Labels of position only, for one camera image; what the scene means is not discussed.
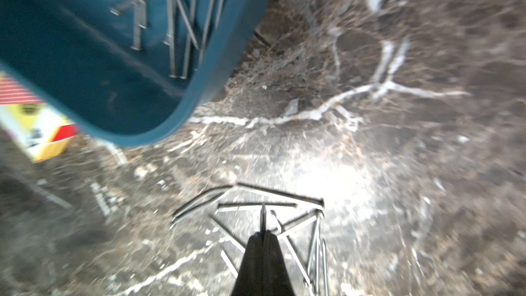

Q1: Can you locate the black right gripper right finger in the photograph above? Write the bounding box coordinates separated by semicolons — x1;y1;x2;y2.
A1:
264;231;295;295

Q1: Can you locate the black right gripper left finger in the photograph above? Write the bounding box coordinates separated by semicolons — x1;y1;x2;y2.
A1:
231;232;264;296

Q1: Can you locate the pile of steel nails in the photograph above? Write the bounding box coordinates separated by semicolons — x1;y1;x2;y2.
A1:
210;204;330;295

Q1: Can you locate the yellow playing card box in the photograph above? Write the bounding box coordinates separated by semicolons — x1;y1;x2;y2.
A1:
1;72;78;163

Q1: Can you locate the teal plastic storage box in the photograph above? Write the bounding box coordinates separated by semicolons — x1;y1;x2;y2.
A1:
1;0;270;147

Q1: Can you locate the steel nail top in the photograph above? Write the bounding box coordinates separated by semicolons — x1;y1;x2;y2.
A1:
236;183;325;210

